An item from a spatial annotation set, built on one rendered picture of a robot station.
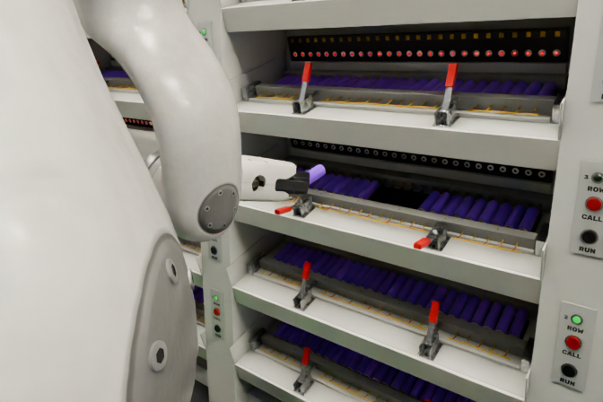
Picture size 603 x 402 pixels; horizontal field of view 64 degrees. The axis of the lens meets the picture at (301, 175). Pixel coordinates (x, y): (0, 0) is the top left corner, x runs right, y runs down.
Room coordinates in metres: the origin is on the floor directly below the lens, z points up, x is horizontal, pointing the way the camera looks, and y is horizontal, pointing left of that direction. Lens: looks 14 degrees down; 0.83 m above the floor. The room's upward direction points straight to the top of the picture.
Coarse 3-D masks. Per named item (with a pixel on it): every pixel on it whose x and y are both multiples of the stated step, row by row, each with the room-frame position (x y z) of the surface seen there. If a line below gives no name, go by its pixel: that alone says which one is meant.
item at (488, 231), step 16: (320, 192) 0.90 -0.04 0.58; (320, 208) 0.87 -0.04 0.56; (352, 208) 0.85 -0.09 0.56; (368, 208) 0.82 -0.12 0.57; (384, 208) 0.80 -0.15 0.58; (400, 208) 0.80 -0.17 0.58; (432, 224) 0.75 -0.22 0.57; (448, 224) 0.74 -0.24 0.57; (464, 224) 0.72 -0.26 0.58; (480, 224) 0.71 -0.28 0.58; (464, 240) 0.71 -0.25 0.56; (496, 240) 0.69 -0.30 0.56; (512, 240) 0.68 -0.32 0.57; (528, 240) 0.66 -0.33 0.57
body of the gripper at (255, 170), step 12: (252, 156) 0.61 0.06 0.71; (252, 168) 0.52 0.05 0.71; (264, 168) 0.54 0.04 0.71; (276, 168) 0.55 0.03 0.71; (288, 168) 0.57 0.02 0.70; (252, 180) 0.52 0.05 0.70; (264, 180) 0.54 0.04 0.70; (240, 192) 0.51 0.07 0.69; (252, 192) 0.52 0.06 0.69; (264, 192) 0.54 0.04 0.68; (276, 192) 0.55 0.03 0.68
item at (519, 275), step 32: (352, 160) 0.99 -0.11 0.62; (384, 160) 0.95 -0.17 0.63; (544, 192) 0.77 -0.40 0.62; (256, 224) 0.94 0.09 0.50; (288, 224) 0.88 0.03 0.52; (320, 224) 0.83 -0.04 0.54; (352, 224) 0.81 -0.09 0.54; (384, 224) 0.80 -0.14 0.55; (544, 224) 0.68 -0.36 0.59; (384, 256) 0.76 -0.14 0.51; (416, 256) 0.72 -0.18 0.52; (448, 256) 0.69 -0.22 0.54; (480, 256) 0.67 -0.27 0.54; (512, 256) 0.66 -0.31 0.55; (544, 256) 0.60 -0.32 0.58; (512, 288) 0.63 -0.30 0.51
